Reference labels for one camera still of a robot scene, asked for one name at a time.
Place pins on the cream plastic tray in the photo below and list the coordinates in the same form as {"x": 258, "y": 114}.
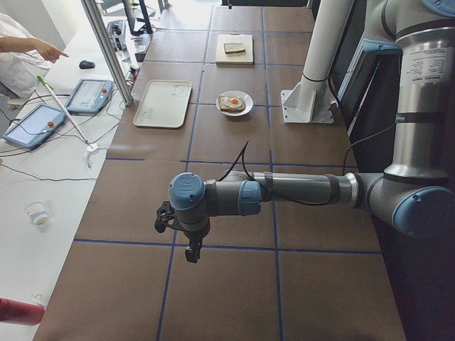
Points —
{"x": 164, "y": 104}

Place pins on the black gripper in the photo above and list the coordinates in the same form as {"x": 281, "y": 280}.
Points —
{"x": 195, "y": 234}

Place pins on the white reacher grabber stick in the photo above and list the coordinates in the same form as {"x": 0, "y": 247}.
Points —
{"x": 92, "y": 147}

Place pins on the paper cup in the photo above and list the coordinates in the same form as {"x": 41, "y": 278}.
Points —
{"x": 37, "y": 213}

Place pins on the white round plate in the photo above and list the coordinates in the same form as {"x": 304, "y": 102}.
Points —
{"x": 236, "y": 93}

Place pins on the white mounting pillar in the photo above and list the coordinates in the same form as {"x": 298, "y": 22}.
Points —
{"x": 309, "y": 102}

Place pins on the far blue teach pendant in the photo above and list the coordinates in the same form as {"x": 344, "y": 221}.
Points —
{"x": 89, "y": 97}

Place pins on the red bottle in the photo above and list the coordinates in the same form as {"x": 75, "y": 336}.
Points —
{"x": 16, "y": 312}

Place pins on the wooden cutting board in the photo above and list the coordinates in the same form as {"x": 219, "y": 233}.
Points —
{"x": 243, "y": 59}

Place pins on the toast bread slice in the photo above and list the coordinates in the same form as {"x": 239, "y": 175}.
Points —
{"x": 234, "y": 48}

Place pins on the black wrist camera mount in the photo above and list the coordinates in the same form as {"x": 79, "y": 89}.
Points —
{"x": 166, "y": 218}

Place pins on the person's hand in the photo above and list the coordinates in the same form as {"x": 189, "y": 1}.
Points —
{"x": 48, "y": 51}

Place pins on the blue teach pendant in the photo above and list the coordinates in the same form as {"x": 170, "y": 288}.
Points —
{"x": 89, "y": 97}
{"x": 35, "y": 127}

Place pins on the bread slice with egg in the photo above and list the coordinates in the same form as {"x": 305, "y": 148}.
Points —
{"x": 231, "y": 104}

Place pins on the black computer mouse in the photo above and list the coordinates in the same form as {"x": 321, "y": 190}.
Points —
{"x": 86, "y": 65}

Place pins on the aluminium frame post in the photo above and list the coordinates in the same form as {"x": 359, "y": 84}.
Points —
{"x": 95, "y": 19}

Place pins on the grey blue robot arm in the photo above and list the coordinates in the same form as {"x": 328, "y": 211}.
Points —
{"x": 410, "y": 194}

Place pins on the near blue teach pendant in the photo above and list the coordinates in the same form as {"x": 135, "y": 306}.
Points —
{"x": 35, "y": 127}

